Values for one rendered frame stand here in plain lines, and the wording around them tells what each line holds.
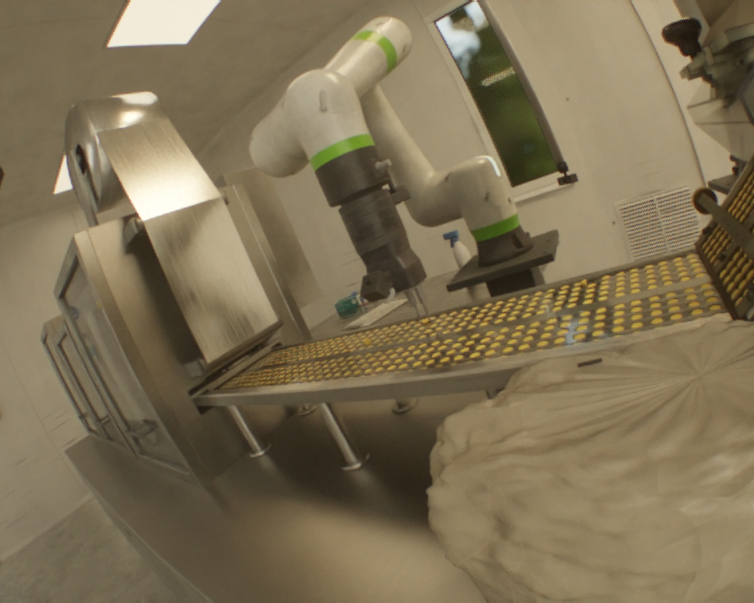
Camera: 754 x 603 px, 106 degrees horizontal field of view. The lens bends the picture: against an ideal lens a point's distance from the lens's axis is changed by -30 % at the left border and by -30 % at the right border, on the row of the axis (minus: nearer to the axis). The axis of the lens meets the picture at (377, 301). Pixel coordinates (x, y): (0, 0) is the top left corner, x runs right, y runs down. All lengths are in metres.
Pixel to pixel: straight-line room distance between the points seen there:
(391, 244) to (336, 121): 0.18
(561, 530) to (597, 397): 0.08
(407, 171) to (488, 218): 0.24
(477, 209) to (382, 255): 0.45
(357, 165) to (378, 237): 0.10
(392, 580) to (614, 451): 0.29
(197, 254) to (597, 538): 0.76
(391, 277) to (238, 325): 0.38
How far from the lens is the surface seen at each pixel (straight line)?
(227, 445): 0.86
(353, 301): 2.47
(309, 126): 0.55
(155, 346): 0.81
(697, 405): 0.22
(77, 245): 0.82
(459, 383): 0.41
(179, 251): 0.80
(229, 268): 0.84
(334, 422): 0.60
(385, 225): 0.53
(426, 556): 0.44
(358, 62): 0.82
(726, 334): 0.29
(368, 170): 0.53
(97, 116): 0.98
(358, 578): 0.46
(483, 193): 0.95
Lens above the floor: 1.11
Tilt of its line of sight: 10 degrees down
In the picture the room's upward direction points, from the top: 24 degrees counter-clockwise
